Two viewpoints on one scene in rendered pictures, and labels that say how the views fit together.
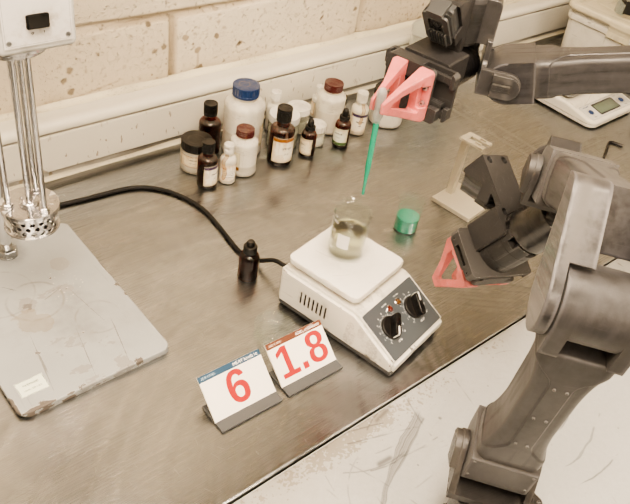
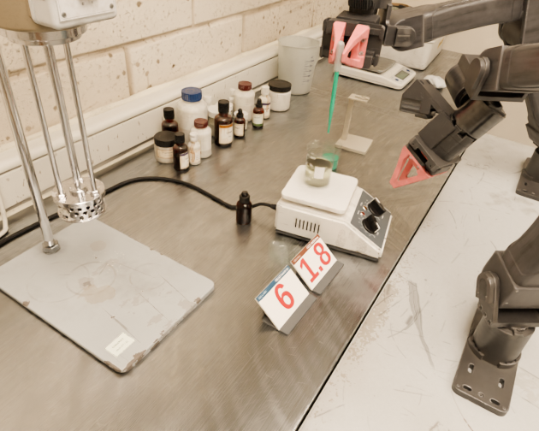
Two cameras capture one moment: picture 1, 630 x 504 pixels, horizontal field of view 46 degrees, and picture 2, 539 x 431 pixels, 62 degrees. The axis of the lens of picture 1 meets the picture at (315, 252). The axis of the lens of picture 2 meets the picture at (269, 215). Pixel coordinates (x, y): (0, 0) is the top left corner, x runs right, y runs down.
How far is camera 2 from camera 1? 0.33 m
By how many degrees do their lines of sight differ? 12
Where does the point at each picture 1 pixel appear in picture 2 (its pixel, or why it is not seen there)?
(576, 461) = not seen: hidden behind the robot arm
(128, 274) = (155, 240)
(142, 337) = (191, 282)
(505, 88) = (406, 37)
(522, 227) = (469, 120)
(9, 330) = (79, 306)
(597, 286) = not seen: outside the picture
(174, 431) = (251, 345)
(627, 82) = (483, 18)
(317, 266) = (305, 195)
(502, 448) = not seen: outside the picture
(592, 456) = not seen: hidden behind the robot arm
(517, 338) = (438, 216)
